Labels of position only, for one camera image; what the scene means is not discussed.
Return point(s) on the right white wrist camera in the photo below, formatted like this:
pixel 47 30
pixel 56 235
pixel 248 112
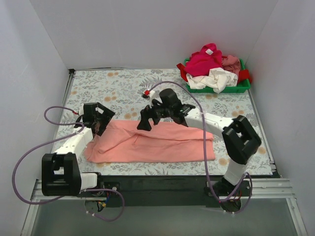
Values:
pixel 150 95

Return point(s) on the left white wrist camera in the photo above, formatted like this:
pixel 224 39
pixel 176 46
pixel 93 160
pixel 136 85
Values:
pixel 80 110

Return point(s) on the magenta t shirt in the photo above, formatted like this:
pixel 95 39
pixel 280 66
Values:
pixel 200 63

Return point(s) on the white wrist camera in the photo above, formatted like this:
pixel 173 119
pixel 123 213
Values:
pixel 150 95
pixel 80 110

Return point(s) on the dusty pink t shirt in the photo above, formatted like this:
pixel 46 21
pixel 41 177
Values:
pixel 231 63

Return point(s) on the floral table mat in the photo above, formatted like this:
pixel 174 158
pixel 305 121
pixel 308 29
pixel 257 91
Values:
pixel 121 90

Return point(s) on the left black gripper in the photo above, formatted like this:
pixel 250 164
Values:
pixel 104 122

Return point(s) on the white t shirt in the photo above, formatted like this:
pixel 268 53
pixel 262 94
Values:
pixel 217 79

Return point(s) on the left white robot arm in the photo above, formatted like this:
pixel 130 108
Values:
pixel 60 173

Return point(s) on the salmon pink t shirt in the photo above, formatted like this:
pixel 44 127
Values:
pixel 167 142

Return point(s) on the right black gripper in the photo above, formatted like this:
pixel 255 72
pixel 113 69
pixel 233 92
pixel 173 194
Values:
pixel 152 113

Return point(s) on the red t shirt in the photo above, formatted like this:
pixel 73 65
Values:
pixel 243 74

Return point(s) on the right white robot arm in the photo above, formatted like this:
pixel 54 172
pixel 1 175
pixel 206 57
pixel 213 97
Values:
pixel 240 138

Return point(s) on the green plastic bin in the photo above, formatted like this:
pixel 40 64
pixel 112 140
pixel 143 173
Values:
pixel 240 88

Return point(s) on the aluminium frame rail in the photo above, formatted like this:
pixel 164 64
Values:
pixel 270 210

